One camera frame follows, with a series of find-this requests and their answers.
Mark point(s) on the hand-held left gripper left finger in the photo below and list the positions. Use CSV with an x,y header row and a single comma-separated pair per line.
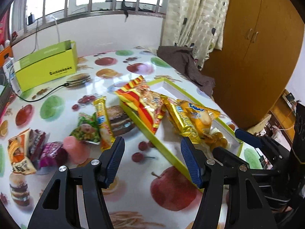
x,y
115,162

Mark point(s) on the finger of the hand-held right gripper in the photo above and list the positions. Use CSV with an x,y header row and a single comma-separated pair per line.
x,y
247,137
226,155

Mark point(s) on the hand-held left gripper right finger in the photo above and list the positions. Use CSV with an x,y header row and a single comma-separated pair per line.
x,y
189,164

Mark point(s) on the clear pack of brown eggs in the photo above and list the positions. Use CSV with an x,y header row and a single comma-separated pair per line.
x,y
218,138

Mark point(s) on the shallow green cardboard tray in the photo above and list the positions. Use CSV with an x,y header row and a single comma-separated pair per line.
x,y
162,145

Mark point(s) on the pink jelly cup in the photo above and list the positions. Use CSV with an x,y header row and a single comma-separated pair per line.
x,y
76,150

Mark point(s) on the green pea snack packet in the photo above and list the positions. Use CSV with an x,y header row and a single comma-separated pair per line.
x,y
87,131

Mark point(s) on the gold snack bar wrapper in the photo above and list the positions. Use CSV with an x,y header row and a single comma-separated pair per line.
x,y
181,119
102,116

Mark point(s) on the yellow potato chips bag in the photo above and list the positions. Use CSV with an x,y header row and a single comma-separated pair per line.
x,y
197,116

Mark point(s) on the red yellow striped snack bag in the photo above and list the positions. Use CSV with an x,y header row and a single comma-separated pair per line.
x,y
140,102

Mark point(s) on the purple snack packet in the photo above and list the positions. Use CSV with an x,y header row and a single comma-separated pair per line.
x,y
51,155

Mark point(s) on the dark red snack packet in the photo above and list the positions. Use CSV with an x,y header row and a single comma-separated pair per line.
x,y
38,143

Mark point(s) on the orange snack packet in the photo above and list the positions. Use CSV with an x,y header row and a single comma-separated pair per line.
x,y
19,152

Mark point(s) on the wooden side table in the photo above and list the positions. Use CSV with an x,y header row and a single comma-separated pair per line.
x,y
278,114

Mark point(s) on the wooden wardrobe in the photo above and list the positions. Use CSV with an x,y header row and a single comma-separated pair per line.
x,y
250,52

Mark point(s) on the brown cloth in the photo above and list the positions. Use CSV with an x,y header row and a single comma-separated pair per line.
x,y
185,64

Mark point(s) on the green cardboard box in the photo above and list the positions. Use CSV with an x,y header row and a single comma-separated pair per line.
x,y
45,71

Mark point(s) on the patterned cream curtain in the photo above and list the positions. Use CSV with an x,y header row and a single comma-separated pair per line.
x,y
195,16

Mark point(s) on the plastic water bottle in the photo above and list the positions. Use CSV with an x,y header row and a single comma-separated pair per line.
x,y
9,74

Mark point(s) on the metal window grille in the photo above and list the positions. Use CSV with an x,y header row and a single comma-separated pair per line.
x,y
95,11

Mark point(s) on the orange box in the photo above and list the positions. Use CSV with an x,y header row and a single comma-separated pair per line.
x,y
5,54

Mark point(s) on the black hook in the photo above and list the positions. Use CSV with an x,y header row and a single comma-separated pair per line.
x,y
124,4

